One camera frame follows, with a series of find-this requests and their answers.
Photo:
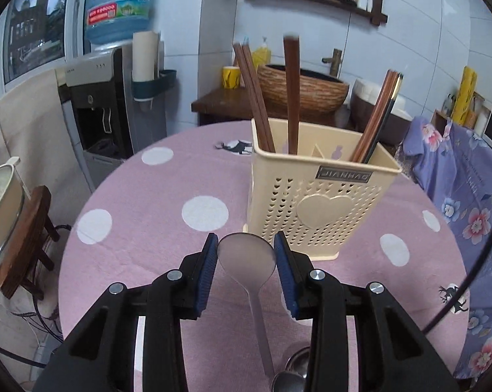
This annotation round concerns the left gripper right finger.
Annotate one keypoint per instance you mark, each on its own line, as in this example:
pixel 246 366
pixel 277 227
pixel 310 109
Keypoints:
pixel 361 336

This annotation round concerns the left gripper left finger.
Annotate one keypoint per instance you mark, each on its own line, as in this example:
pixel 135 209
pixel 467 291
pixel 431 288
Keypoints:
pixel 98 354

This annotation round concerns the translucent plastic spoon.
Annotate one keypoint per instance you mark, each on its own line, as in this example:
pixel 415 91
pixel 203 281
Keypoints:
pixel 250 261

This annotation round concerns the brown wooden chopstick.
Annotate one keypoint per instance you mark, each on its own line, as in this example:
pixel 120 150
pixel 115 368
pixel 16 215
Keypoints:
pixel 292 70

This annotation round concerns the large steel spoon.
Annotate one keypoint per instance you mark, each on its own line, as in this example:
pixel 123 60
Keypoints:
pixel 298 363

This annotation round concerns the oval steel spoon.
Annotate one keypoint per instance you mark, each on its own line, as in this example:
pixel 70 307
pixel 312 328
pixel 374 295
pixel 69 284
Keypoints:
pixel 288 382

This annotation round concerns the dark wooden stool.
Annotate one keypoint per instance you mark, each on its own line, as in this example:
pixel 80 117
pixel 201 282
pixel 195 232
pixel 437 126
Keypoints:
pixel 25 246

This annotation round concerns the cream plastic utensil holder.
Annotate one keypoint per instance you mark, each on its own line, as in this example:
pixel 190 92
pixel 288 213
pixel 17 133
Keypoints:
pixel 317 197

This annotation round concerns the pink polka dot tablecloth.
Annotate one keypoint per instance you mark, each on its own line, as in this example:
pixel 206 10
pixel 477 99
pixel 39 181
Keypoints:
pixel 160 206

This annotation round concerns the cream pot with lid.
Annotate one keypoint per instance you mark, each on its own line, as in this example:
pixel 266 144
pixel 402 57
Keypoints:
pixel 12 201

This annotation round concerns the purple floral cloth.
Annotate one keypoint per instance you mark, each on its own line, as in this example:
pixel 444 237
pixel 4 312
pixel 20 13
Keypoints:
pixel 454 168

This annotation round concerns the grey water dispenser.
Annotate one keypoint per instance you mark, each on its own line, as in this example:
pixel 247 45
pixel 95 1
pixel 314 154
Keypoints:
pixel 115 117

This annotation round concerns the beige cloth cover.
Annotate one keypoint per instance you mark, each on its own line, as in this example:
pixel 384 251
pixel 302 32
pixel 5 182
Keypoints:
pixel 32 127

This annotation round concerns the yellow tall package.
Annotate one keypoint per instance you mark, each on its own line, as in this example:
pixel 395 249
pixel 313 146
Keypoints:
pixel 464 96

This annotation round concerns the brown ceramic basin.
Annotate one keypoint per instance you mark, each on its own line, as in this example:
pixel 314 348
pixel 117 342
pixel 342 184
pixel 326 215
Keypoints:
pixel 318 92

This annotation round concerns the dark wooden counter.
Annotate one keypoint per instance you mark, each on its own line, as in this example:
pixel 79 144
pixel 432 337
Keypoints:
pixel 233 105

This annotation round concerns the brass faucet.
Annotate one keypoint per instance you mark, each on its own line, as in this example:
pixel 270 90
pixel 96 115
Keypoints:
pixel 334 62

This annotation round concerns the yellow mug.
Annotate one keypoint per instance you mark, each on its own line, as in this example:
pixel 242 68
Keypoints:
pixel 231 77

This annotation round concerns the yellow soap dispenser bottle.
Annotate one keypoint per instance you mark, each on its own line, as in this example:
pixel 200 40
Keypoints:
pixel 262 55

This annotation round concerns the blue water jug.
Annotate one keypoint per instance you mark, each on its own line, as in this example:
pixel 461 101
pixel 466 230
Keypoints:
pixel 108 21

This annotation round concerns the window with white frame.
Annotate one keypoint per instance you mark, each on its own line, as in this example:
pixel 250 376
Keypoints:
pixel 35 35

